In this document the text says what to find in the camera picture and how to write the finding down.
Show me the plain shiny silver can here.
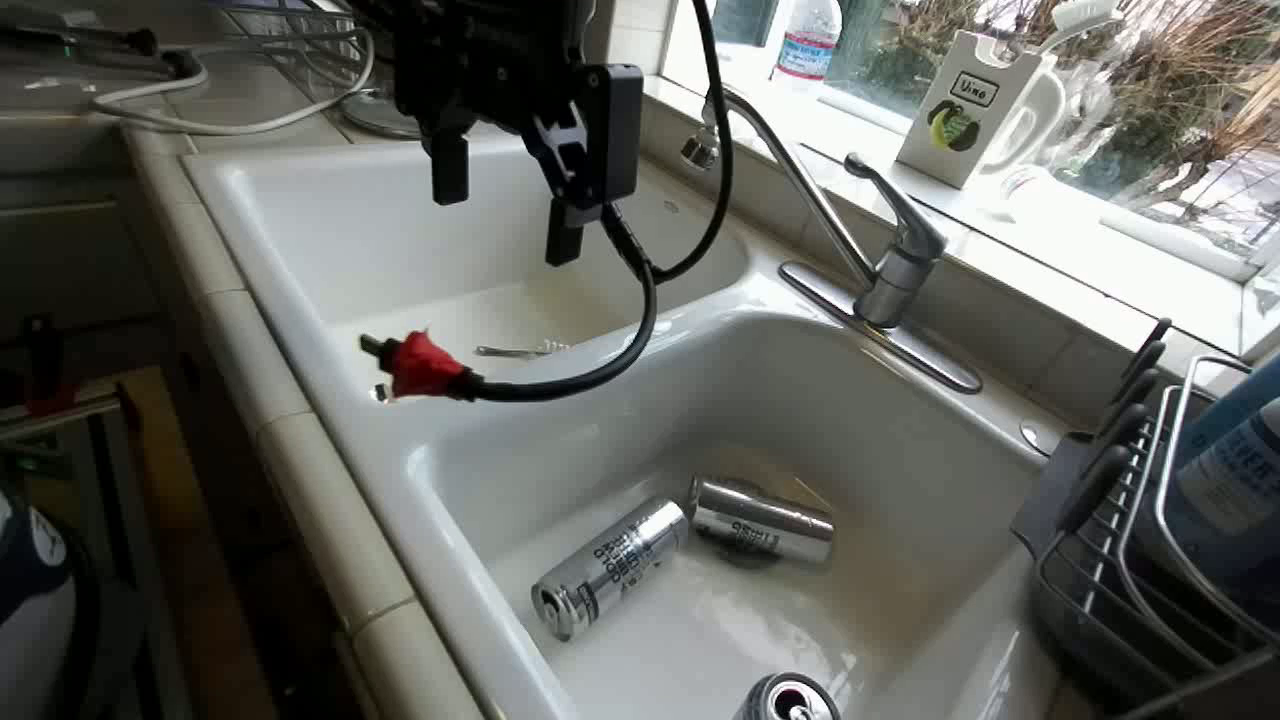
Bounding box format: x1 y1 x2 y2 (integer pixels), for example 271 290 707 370
687 477 842 568

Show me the grey wire rack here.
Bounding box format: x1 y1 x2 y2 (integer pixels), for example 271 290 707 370
214 0 380 104

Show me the white carton with green logo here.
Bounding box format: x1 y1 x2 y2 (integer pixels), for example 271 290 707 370
892 26 1050 193

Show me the glass pot lid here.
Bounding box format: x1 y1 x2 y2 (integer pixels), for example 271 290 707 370
336 87 429 145

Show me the white double basin sink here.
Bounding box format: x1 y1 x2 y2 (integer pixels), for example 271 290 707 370
175 124 1073 720

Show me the dark wire dish rack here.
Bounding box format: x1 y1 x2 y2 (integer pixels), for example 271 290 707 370
1007 316 1280 720

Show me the chrome single-lever faucet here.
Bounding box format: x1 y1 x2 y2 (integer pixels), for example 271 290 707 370
679 87 989 401

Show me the blue plastic container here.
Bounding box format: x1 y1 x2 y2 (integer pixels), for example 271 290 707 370
1176 351 1280 464

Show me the white power cable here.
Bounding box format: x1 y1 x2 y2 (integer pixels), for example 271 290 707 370
88 16 380 138

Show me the white translucent jug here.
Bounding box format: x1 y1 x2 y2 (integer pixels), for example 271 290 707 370
977 0 1135 183

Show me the dark bottle with label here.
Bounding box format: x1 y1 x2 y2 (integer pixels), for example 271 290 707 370
1172 397 1280 632

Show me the black metal bar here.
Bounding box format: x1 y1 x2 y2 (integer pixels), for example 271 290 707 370
0 10 208 78

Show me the silver can with print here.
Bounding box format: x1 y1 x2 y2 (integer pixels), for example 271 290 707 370
530 491 691 649

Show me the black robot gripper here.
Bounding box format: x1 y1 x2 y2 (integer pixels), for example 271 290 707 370
349 0 594 266

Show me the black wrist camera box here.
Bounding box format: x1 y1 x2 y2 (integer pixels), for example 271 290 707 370
574 60 650 213

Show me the black cable with red plug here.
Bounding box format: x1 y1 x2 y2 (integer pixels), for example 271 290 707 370
357 197 665 406

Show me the white and dark round object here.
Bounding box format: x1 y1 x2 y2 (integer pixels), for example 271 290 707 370
0 482 85 720

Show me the clear plastic water bottle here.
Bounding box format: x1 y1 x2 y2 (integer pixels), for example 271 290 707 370
773 0 848 84

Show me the sink drain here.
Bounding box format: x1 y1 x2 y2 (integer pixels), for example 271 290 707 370
735 668 845 720

